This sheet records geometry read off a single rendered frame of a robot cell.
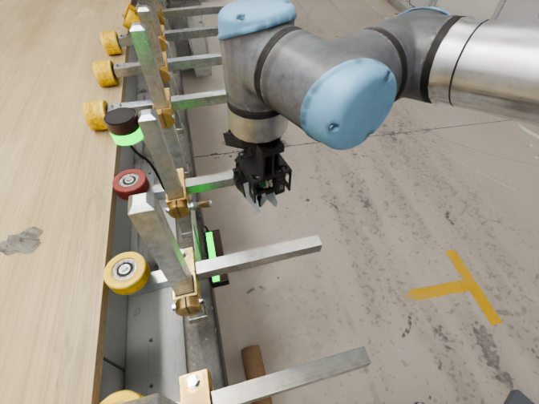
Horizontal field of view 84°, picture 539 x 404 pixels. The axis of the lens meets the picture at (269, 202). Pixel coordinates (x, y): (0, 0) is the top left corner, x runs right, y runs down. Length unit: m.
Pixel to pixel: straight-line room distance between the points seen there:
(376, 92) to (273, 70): 0.10
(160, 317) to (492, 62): 0.85
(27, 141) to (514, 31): 1.07
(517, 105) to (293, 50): 0.21
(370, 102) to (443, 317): 1.49
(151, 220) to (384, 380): 1.28
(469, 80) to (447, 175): 2.01
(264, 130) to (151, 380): 0.66
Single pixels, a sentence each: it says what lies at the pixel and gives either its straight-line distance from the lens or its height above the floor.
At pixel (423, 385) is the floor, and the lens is 1.59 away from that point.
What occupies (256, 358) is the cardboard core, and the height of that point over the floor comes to 0.08.
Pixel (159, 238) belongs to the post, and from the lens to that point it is 0.48.
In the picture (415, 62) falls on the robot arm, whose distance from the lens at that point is 0.39.
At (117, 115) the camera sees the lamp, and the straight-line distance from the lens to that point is 0.66.
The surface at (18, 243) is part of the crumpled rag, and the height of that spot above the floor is 0.91.
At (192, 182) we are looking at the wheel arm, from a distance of 0.82.
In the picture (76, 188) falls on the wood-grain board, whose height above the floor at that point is 0.90.
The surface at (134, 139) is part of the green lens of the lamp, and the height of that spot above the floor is 1.07.
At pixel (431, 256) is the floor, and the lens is 1.87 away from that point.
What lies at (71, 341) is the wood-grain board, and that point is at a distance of 0.65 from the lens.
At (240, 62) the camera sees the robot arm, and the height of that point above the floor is 1.28.
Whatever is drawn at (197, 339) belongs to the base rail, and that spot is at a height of 0.70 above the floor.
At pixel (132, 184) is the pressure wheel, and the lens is 0.80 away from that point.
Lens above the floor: 1.44
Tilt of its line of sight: 50 degrees down
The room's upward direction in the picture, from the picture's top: straight up
